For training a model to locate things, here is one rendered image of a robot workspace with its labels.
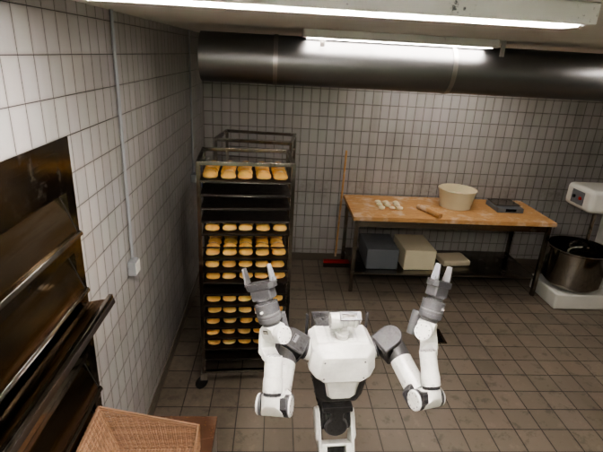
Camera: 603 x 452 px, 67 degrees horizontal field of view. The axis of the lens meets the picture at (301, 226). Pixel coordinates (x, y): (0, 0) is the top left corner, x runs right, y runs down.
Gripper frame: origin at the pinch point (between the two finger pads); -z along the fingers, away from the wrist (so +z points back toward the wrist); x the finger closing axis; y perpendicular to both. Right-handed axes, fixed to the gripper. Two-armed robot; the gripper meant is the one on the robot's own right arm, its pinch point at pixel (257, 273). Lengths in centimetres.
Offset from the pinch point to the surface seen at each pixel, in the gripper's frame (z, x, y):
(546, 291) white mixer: 151, 95, -412
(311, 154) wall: -63, -116, -359
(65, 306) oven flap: -5, -75, 23
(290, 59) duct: -110, -25, -143
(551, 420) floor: 186, 77, -214
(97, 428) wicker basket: 56, -102, 6
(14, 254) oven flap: -29, -56, 47
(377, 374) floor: 138, -44, -203
